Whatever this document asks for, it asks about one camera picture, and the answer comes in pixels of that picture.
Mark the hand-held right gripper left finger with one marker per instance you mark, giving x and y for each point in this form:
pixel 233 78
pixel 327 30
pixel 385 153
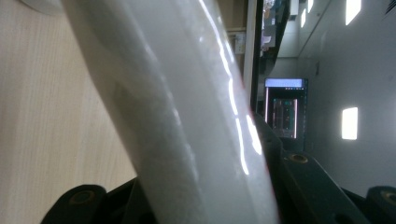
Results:
pixel 140 205

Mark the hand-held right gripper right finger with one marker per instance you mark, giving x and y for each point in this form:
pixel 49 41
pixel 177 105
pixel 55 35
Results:
pixel 277 174

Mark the red and white sugar bag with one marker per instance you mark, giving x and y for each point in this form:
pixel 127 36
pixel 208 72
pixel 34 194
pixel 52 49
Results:
pixel 174 109

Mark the computer monitor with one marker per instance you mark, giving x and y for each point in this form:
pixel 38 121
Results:
pixel 285 109

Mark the rectangular ceiling light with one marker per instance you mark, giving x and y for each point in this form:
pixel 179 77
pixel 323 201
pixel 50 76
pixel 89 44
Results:
pixel 306 11
pixel 350 123
pixel 353 9

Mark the black upright post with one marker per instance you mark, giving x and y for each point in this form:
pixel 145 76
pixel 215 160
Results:
pixel 257 56

